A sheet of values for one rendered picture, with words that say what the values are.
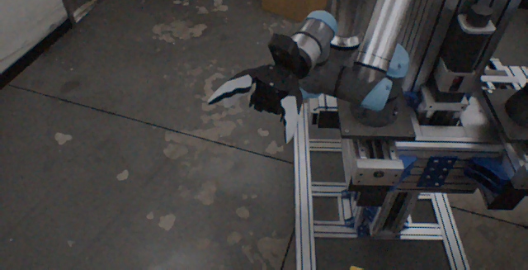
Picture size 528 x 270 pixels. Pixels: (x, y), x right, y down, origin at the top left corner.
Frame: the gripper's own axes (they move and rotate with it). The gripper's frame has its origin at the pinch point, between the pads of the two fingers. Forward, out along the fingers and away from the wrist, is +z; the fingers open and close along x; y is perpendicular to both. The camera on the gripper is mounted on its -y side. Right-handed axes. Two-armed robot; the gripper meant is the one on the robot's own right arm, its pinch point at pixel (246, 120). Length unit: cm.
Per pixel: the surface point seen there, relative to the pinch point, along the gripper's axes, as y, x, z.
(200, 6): 193, 172, -247
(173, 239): 176, 48, -32
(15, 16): 163, 257, -113
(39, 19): 178, 258, -132
